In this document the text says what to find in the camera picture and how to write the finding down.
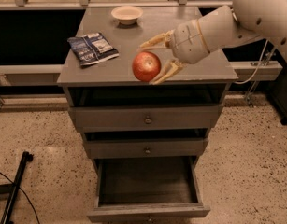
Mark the grey open bottom drawer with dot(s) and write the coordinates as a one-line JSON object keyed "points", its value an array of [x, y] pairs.
{"points": [[146, 189]]}

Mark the dark cabinet at right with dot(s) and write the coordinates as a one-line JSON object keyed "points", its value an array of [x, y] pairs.
{"points": [[278, 93]]}

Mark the grey top drawer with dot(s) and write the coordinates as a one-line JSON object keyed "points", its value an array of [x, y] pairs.
{"points": [[129, 118]]}

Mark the red apple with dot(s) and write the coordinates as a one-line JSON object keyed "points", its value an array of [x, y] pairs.
{"points": [[146, 66]]}

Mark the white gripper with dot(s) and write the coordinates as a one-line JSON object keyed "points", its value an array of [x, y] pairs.
{"points": [[188, 41]]}

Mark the black metal stand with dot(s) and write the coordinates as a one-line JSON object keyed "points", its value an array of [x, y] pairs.
{"points": [[12, 188]]}

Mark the blue white snack bag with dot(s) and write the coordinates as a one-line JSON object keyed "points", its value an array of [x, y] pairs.
{"points": [[92, 49]]}

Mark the grey wooden drawer cabinet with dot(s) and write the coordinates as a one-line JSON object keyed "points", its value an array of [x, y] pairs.
{"points": [[112, 83]]}

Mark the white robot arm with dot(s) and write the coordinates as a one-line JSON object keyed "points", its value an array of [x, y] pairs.
{"points": [[225, 27]]}

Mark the beige bowl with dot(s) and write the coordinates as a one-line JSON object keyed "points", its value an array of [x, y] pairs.
{"points": [[127, 15]]}

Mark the grey middle drawer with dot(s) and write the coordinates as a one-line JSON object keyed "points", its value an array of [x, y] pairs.
{"points": [[146, 148]]}

